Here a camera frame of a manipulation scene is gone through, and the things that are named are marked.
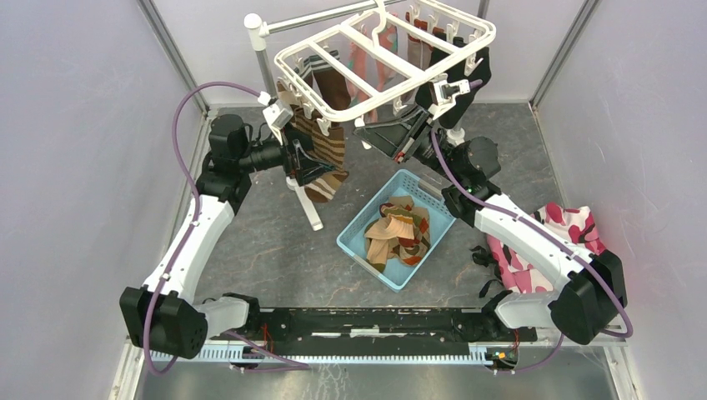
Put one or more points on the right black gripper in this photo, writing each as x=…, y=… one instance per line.
x=399, y=141

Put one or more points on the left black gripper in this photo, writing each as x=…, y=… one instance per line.
x=306, y=167

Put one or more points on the brown tan striped sock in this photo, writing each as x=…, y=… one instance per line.
x=328, y=147

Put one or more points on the argyle beige sock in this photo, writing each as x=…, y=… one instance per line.
x=412, y=251

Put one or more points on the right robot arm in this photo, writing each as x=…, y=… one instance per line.
x=588, y=294

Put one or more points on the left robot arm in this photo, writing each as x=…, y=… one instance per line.
x=161, y=315

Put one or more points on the white sock drying rack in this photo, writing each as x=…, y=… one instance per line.
x=362, y=22

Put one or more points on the salmon pink sock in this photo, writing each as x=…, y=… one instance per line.
x=388, y=40
x=357, y=63

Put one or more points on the grey sock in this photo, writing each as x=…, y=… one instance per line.
x=419, y=52

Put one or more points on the light blue plastic basket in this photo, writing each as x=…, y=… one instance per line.
x=403, y=183

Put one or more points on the pink camouflage cloth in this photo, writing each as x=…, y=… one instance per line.
x=534, y=251

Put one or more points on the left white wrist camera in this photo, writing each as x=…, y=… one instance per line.
x=277, y=114

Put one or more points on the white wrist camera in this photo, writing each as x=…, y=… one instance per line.
x=444, y=96
x=277, y=114

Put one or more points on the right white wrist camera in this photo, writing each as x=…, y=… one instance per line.
x=444, y=96

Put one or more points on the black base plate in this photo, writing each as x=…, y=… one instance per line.
x=379, y=331

